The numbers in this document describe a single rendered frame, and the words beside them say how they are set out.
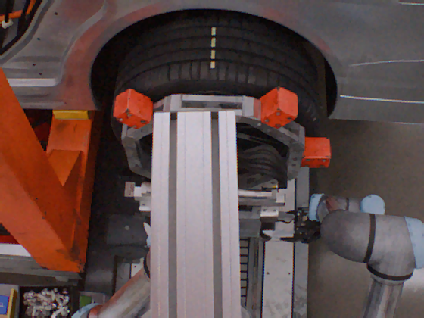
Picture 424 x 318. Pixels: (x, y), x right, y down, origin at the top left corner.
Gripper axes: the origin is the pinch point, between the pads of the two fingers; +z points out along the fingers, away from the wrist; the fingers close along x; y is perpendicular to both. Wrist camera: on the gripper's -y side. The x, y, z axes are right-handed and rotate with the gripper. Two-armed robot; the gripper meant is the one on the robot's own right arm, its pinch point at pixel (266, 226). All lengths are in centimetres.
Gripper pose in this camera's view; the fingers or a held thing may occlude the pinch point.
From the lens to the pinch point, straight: 194.6
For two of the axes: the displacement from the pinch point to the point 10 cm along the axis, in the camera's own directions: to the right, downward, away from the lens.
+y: -0.2, -4.5, -9.0
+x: -0.5, 8.9, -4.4
